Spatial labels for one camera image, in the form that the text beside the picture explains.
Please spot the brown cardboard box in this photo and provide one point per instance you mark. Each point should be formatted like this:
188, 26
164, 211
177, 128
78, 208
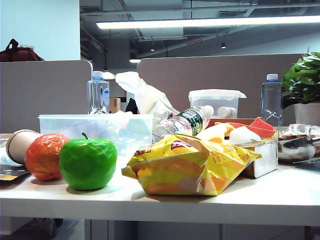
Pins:
115, 105

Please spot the green plastic apple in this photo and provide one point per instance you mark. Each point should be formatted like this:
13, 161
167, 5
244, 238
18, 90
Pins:
87, 162

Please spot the long ceiling light strip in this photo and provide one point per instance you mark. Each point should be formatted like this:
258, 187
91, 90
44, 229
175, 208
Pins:
200, 22

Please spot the dark red backpack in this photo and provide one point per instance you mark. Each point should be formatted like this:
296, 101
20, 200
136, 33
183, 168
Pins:
17, 53

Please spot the clear bottle with green label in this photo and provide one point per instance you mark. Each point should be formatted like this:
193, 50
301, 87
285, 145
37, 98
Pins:
185, 122

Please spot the white plant pot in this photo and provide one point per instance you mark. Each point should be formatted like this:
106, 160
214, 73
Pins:
307, 113

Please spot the clear water bottle blue cap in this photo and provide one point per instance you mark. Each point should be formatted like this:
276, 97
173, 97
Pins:
98, 96
271, 100

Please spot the silver cardboard box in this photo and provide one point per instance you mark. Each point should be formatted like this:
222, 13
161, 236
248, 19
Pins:
265, 160

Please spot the orange plastic fruit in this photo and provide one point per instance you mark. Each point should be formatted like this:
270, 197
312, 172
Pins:
41, 160

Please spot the small white bottle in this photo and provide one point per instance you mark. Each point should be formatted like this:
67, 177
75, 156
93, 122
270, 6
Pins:
226, 111

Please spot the black flat packet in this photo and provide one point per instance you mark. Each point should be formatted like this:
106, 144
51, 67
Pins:
11, 172

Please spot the white paper cup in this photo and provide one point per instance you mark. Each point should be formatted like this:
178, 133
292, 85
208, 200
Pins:
18, 145

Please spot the large transparent plastic box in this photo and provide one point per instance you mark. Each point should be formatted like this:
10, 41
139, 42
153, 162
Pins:
75, 127

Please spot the green potted plant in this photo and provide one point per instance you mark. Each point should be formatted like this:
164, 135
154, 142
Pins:
303, 82

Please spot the grey desk partition panel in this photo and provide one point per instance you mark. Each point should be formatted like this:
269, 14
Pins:
212, 72
42, 92

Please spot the white plastic bag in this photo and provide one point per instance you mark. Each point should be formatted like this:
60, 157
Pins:
142, 92

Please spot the yellow chips bag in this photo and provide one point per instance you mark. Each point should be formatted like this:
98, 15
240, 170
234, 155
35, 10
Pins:
175, 172

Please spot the small lidded transparent container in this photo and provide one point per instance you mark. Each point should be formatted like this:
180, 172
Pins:
215, 101

